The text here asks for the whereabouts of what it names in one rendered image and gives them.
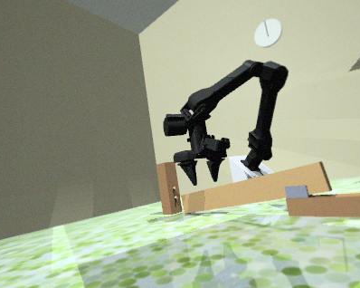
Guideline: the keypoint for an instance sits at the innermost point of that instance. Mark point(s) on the long tan wooden plank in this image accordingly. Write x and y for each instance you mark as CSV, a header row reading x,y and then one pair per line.
x,y
260,189

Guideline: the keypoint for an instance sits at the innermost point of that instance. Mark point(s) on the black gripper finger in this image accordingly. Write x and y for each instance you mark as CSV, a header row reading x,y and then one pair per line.
x,y
213,166
189,169

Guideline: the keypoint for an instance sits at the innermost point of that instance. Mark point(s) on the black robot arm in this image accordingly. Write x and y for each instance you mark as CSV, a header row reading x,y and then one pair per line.
x,y
272,76

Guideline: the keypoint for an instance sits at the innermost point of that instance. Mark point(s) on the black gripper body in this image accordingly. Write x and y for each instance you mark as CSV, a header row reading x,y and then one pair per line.
x,y
191,155

